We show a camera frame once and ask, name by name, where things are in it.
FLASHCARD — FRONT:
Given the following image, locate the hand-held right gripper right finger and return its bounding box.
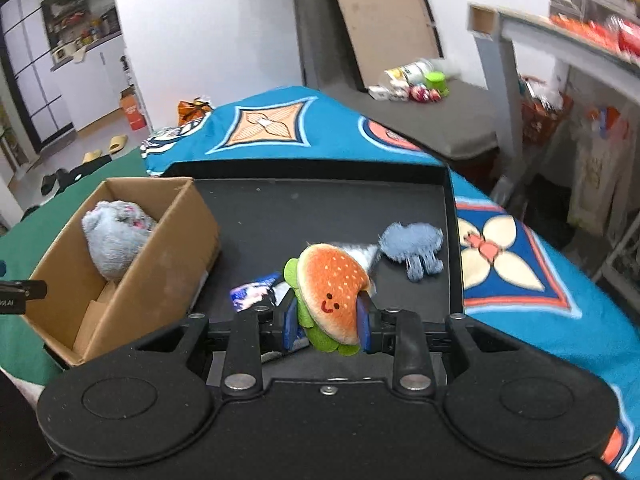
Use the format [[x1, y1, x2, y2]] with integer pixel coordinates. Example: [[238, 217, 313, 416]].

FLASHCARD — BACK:
[[356, 294, 506, 395]]

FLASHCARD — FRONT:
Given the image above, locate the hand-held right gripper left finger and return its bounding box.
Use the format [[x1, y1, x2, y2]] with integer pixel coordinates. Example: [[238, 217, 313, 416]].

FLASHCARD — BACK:
[[131, 292, 301, 395]]

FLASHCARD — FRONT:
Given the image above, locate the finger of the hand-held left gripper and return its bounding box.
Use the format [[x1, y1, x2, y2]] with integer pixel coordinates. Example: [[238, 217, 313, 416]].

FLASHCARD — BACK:
[[0, 280, 48, 316]]

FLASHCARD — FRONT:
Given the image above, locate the hamburger plush toy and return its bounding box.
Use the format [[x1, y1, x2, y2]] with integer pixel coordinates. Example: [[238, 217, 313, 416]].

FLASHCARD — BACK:
[[284, 243, 376, 357]]

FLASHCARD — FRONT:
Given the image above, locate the white cone plush toy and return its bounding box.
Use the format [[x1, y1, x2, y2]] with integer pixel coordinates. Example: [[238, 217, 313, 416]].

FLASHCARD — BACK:
[[334, 241, 381, 277]]

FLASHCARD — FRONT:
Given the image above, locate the blue denim cloud toy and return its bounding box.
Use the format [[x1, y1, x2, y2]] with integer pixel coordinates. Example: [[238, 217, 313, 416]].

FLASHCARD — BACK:
[[378, 221, 446, 282]]

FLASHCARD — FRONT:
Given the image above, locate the black tray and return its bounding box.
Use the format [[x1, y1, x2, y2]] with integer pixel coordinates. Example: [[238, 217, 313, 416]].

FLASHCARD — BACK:
[[162, 161, 465, 326]]

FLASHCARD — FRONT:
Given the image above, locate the brown cardboard box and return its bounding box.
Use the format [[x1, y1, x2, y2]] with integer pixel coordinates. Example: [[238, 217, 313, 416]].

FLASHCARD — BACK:
[[22, 176, 222, 368]]

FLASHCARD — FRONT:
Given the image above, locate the green cloth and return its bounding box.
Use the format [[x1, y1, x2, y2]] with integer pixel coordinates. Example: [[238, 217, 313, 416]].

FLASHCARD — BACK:
[[0, 145, 166, 386]]

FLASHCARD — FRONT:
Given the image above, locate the printed glossy packet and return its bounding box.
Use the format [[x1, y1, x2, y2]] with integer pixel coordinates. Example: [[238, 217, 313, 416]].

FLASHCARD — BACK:
[[230, 272, 301, 361]]

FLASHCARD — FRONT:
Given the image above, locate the grey fluffy plush toy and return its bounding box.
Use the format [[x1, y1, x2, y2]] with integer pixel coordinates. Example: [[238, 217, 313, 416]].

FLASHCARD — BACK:
[[81, 200, 158, 281]]

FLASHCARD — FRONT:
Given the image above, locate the black stool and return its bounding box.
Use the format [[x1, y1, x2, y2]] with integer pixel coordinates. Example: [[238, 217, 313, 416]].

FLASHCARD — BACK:
[[60, 155, 113, 188]]

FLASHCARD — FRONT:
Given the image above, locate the blue printed blanket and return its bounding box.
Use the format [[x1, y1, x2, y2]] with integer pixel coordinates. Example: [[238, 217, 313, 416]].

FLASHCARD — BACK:
[[142, 85, 640, 476]]

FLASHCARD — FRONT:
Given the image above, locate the orange carton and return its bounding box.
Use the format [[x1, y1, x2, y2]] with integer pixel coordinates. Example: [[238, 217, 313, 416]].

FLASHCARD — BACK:
[[119, 91, 149, 132]]

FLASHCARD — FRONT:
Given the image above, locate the black framed glass door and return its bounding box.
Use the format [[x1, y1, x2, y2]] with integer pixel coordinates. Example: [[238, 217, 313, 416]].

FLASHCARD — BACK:
[[0, 0, 76, 148]]

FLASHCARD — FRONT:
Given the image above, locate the white kitchen cabinet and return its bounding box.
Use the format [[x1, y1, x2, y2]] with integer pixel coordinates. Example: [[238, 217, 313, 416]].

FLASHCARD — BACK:
[[40, 0, 138, 133]]

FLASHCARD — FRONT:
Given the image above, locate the orange bag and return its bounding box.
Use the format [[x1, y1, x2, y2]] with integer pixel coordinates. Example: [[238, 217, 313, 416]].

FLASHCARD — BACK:
[[178, 97, 216, 123]]

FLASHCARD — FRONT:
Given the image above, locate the green cup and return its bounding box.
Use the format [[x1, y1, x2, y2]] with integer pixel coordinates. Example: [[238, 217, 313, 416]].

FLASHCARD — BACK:
[[424, 72, 449, 99]]

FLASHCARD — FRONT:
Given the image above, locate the orange storage box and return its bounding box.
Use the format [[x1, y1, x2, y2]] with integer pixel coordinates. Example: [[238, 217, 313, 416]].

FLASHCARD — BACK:
[[520, 77, 574, 150]]

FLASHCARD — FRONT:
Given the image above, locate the grey table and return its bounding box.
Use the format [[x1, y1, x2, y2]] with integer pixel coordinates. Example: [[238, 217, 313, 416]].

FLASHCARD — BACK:
[[467, 2, 640, 281]]

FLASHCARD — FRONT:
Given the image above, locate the dark upright panel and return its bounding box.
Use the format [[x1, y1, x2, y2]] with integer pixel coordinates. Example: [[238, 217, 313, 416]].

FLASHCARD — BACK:
[[291, 0, 363, 92]]

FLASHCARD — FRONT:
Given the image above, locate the pile of red packets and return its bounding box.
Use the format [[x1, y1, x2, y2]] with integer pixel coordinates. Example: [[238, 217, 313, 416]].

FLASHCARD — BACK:
[[550, 12, 640, 57]]

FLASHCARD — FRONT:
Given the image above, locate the brown board with black frame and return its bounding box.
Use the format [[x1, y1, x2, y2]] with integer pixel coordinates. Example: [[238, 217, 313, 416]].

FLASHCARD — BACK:
[[320, 0, 444, 92]]

